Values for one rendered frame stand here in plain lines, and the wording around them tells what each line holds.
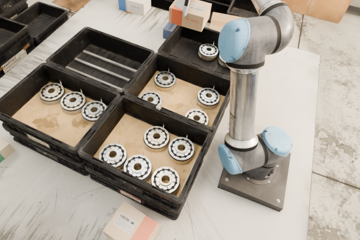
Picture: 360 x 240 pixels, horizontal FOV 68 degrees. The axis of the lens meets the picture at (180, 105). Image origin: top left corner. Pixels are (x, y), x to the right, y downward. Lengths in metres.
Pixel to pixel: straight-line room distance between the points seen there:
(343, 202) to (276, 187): 1.10
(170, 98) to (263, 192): 0.56
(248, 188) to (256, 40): 0.62
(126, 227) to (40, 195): 0.38
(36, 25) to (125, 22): 0.91
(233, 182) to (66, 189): 0.67
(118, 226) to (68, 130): 0.42
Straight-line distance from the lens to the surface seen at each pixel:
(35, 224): 1.20
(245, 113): 0.88
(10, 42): 2.11
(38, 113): 1.27
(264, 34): 0.80
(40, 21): 2.61
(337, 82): 3.00
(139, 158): 1.03
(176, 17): 1.26
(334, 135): 2.54
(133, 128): 1.14
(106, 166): 0.95
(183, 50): 1.48
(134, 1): 1.93
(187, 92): 1.26
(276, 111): 1.48
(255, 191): 1.17
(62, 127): 1.20
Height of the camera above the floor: 1.78
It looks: 52 degrees down
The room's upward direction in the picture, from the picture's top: 7 degrees clockwise
